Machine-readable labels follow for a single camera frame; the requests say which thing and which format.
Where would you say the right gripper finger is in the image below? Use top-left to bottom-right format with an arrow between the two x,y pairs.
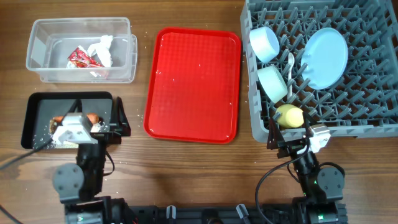
267,118 -> 285,149
303,112 -> 317,139

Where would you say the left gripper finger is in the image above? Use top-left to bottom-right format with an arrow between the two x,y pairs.
109,97 -> 131,137
67,99 -> 83,113

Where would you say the yellow plastic cup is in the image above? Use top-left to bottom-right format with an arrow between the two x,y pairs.
277,104 -> 304,128

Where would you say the orange carrot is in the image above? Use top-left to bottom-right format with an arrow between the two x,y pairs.
52,113 -> 100,124

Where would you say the brown food lump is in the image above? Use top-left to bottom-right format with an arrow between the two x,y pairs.
49,119 -> 58,134

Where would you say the light green bowl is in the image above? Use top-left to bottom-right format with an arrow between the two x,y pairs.
257,66 -> 288,103

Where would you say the white tissue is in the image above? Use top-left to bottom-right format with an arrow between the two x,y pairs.
87,35 -> 114,67

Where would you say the white plastic spoon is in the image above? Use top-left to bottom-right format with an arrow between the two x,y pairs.
287,52 -> 295,98

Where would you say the large light blue plate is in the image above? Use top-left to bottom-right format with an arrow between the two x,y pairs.
300,27 -> 348,90

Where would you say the red plastic tray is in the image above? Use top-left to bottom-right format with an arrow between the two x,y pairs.
143,27 -> 242,144

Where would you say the light blue bowl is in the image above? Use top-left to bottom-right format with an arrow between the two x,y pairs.
249,27 -> 280,63

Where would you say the red snack wrapper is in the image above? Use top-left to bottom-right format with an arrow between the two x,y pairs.
67,45 -> 103,68

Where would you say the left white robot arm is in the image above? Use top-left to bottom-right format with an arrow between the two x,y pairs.
52,97 -> 137,223

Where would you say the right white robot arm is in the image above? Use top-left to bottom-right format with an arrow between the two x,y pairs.
257,113 -> 348,224

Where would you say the black waste tray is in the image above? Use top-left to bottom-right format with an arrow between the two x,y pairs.
21,91 -> 113,149

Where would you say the grey dishwasher rack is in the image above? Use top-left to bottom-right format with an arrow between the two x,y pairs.
240,0 -> 397,142

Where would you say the clear plastic bin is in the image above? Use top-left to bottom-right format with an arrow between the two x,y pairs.
25,17 -> 137,83

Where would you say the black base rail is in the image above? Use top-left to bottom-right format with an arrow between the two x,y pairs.
124,203 -> 348,224

